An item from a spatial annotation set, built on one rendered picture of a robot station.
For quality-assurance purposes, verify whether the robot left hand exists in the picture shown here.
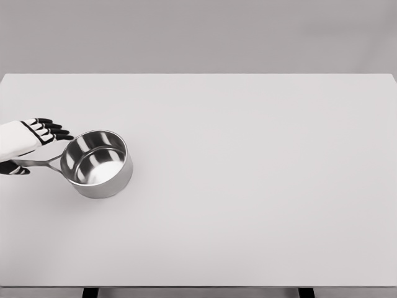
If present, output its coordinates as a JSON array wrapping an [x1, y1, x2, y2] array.
[[0, 117, 74, 176]]

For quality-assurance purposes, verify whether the steel saucepan with long handle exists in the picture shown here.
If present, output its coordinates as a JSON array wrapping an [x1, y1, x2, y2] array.
[[11, 129, 134, 199]]

